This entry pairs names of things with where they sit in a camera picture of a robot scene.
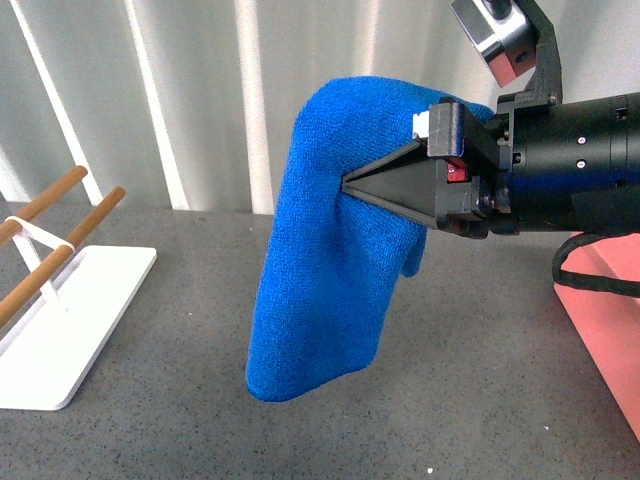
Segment left wooden rack rod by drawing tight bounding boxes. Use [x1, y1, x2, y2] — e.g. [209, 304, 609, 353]
[1, 166, 88, 246]

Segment right wooden rack rod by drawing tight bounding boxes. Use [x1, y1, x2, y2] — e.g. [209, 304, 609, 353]
[1, 187, 126, 327]

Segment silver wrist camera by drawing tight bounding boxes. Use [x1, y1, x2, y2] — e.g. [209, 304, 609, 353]
[451, 0, 537, 88]

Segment wooden rack rod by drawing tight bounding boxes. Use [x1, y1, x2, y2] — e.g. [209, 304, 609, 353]
[1, 166, 88, 246]
[1, 187, 126, 327]

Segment pink plastic tray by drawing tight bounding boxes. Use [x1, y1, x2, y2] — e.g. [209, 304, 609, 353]
[555, 234, 639, 434]

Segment black cable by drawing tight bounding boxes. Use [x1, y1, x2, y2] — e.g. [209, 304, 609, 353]
[551, 230, 640, 298]

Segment blue microfiber cloth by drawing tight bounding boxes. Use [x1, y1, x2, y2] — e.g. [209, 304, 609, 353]
[244, 75, 496, 404]

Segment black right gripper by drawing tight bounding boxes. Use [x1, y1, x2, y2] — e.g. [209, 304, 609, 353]
[341, 97, 519, 239]

